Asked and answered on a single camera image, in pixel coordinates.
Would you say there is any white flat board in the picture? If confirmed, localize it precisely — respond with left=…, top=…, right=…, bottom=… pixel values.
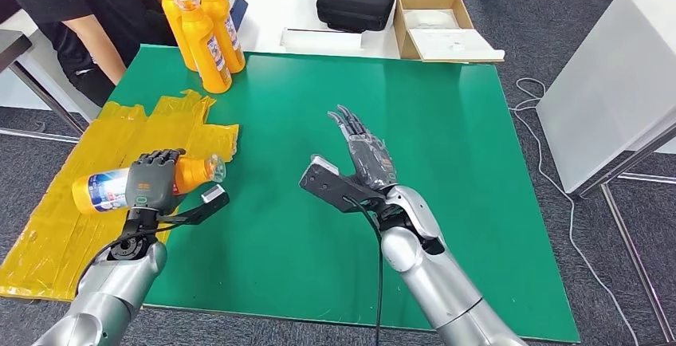
left=409, top=28, right=505, bottom=63

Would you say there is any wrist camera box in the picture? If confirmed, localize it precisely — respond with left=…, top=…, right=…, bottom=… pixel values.
left=200, top=185, right=227, bottom=205
left=310, top=155, right=342, bottom=177

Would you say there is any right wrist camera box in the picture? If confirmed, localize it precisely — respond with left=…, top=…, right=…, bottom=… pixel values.
left=310, top=155, right=342, bottom=177

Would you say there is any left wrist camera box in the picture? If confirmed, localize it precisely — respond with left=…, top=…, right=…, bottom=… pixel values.
left=200, top=185, right=227, bottom=205

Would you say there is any white paper sheet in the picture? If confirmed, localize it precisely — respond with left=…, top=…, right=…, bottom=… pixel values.
left=280, top=29, right=364, bottom=53

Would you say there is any white side table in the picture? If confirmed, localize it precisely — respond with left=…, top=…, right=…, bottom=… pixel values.
left=536, top=0, right=676, bottom=344

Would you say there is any black left camera bracket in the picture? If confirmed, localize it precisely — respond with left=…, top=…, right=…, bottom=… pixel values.
left=155, top=193, right=230, bottom=227

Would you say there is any white bag in box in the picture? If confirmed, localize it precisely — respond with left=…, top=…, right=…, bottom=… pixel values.
left=403, top=10, right=461, bottom=30

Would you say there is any orange bottle with clear cap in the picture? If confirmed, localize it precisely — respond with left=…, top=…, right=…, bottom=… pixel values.
left=174, top=0, right=234, bottom=94
left=72, top=154, right=227, bottom=215
left=194, top=0, right=246, bottom=74
left=154, top=0, right=199, bottom=73

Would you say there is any yellow plastic sheet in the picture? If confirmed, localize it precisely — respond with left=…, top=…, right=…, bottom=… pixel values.
left=0, top=88, right=240, bottom=302

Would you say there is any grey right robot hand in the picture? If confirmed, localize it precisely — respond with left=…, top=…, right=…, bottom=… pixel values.
left=327, top=104, right=398, bottom=192

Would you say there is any white floor cable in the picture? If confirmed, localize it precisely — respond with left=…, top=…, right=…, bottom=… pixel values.
left=509, top=77, right=640, bottom=346

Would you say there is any black camera bracket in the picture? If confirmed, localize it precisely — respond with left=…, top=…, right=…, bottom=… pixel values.
left=155, top=193, right=230, bottom=227
left=298, top=163, right=389, bottom=214

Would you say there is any tablet with dark blue cover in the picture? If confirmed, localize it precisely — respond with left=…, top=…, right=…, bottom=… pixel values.
left=230, top=0, right=250, bottom=32

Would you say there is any brown cardboard box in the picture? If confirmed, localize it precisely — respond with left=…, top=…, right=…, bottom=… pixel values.
left=394, top=0, right=505, bottom=64

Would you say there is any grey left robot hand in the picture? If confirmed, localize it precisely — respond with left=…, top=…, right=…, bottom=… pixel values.
left=124, top=148, right=187, bottom=215

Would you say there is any black zip carrying case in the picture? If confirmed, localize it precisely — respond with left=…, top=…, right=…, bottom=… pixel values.
left=316, top=0, right=398, bottom=33

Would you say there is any white desk with metal leg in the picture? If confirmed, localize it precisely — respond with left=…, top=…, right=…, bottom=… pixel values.
left=0, top=8, right=101, bottom=144

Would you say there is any black right camera bracket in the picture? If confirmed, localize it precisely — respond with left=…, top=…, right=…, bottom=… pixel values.
left=298, top=163, right=389, bottom=214

